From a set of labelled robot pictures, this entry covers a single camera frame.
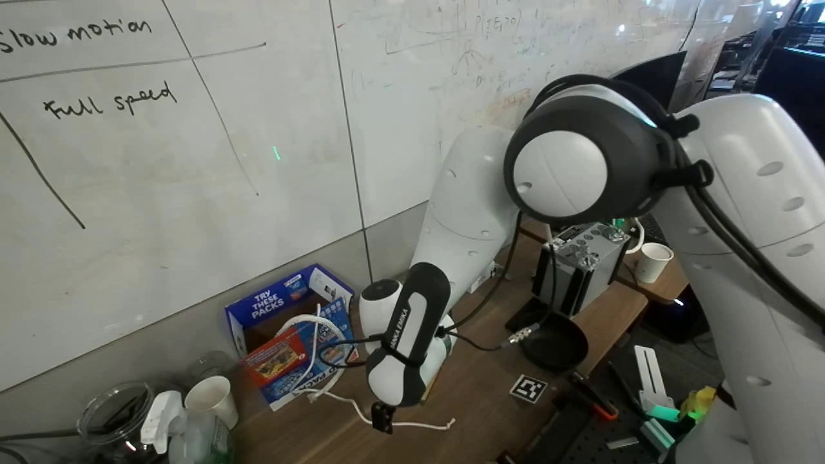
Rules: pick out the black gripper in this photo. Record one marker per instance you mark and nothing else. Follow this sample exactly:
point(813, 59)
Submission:
point(382, 415)

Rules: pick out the black round pan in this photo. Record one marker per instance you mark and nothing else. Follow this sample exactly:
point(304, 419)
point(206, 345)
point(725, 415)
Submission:
point(554, 344)

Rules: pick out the white paper cup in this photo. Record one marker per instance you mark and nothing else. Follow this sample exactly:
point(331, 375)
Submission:
point(212, 401)
point(652, 260)

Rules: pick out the green plastic tool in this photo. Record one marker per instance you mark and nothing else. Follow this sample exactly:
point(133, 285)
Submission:
point(679, 420)

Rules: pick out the black white AprilTag marker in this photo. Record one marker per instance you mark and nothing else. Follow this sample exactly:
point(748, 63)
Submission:
point(529, 388)

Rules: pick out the whiteboard with writing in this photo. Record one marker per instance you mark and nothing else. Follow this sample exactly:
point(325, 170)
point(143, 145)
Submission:
point(130, 214)

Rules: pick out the black perforated base mat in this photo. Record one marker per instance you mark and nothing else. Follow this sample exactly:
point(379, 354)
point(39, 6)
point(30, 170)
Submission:
point(620, 446)

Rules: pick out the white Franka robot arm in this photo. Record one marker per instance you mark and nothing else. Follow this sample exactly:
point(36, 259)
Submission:
point(757, 214)

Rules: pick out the large plain silver box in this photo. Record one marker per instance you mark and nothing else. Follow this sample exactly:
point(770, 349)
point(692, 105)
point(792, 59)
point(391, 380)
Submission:
point(576, 272)

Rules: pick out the blue snack pack cardboard box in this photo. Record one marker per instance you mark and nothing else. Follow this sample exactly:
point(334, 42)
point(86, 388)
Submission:
point(273, 363)

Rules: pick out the white cups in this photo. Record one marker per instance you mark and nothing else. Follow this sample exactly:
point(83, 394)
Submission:
point(201, 439)

